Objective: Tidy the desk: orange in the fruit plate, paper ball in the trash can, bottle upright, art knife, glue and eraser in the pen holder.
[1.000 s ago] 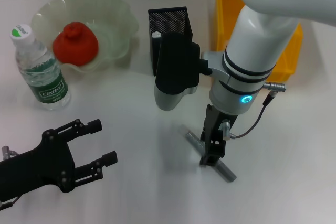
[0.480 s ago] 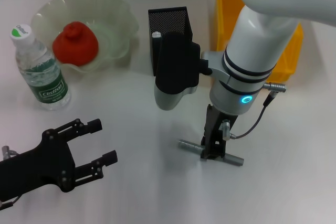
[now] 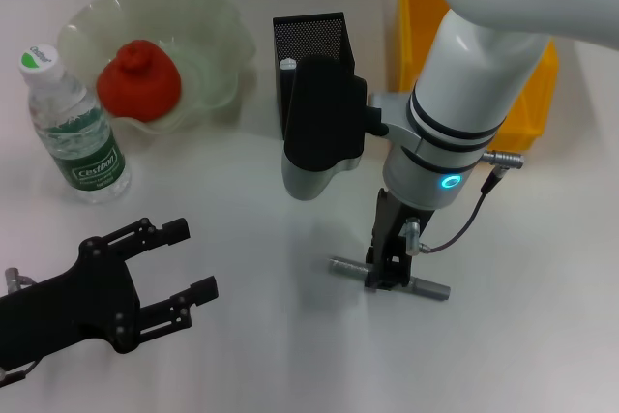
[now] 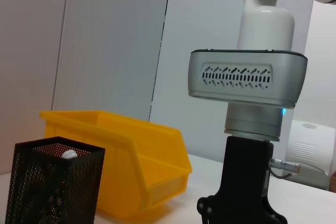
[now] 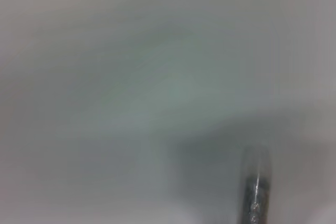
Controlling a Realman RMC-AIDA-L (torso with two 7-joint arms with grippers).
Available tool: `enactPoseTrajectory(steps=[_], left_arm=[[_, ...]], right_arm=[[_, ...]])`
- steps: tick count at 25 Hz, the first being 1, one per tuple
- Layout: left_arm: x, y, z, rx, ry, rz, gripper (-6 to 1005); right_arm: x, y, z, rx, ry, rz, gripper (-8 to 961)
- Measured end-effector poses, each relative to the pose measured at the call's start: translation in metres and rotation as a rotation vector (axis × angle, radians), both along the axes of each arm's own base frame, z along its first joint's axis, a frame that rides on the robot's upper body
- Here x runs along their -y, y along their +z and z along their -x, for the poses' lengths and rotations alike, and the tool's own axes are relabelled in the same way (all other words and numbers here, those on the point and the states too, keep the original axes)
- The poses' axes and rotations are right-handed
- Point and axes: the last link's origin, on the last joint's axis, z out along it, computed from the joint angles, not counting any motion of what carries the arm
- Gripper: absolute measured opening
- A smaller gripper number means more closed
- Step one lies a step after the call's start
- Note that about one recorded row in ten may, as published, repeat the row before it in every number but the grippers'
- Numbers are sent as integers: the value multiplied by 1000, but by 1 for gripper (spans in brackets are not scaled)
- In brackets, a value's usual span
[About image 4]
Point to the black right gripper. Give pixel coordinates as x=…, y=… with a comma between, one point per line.
x=246, y=182

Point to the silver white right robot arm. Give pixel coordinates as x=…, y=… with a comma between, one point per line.
x=265, y=24

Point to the black mesh pen holder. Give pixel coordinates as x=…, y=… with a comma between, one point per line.
x=52, y=187

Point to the white floor appliance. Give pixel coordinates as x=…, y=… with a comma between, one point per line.
x=309, y=150

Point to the yellow plastic bin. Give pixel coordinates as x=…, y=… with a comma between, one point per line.
x=152, y=150

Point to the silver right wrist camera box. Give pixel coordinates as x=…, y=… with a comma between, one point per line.
x=249, y=77

